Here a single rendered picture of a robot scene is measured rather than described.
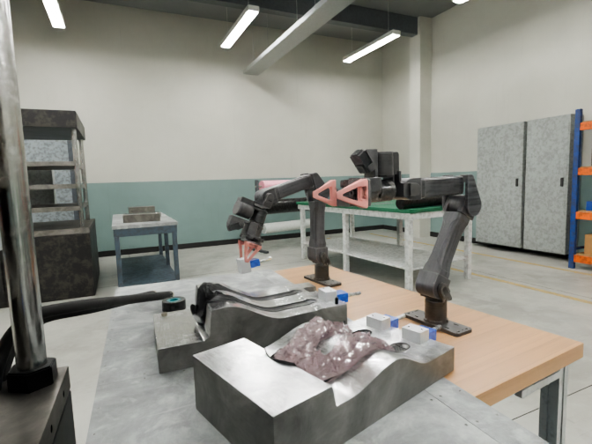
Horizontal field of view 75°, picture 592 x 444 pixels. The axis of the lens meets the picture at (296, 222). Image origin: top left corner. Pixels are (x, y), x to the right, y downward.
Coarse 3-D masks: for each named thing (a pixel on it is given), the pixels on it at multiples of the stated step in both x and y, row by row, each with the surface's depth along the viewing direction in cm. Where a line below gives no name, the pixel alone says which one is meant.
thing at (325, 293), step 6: (318, 288) 113; (324, 288) 113; (330, 288) 112; (318, 294) 113; (324, 294) 109; (330, 294) 109; (336, 294) 110; (342, 294) 111; (348, 294) 114; (354, 294) 115; (324, 300) 110; (330, 300) 109; (342, 300) 111
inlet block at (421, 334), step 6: (408, 324) 92; (414, 324) 92; (402, 330) 91; (408, 330) 89; (414, 330) 88; (420, 330) 88; (426, 330) 89; (432, 330) 91; (402, 336) 91; (408, 336) 90; (414, 336) 88; (420, 336) 87; (426, 336) 89; (432, 336) 91; (414, 342) 88; (420, 342) 87
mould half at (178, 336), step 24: (288, 288) 124; (168, 312) 113; (216, 312) 92; (240, 312) 95; (264, 312) 101; (288, 312) 103; (312, 312) 102; (336, 312) 105; (168, 336) 95; (192, 336) 95; (216, 336) 93; (240, 336) 95; (264, 336) 98; (168, 360) 89; (192, 360) 91
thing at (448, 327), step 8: (432, 304) 111; (440, 304) 110; (408, 312) 122; (416, 312) 121; (424, 312) 121; (432, 312) 111; (440, 312) 110; (416, 320) 116; (424, 320) 114; (432, 320) 111; (440, 320) 111; (448, 320) 114; (448, 328) 108; (456, 328) 108; (464, 328) 108; (456, 336) 104
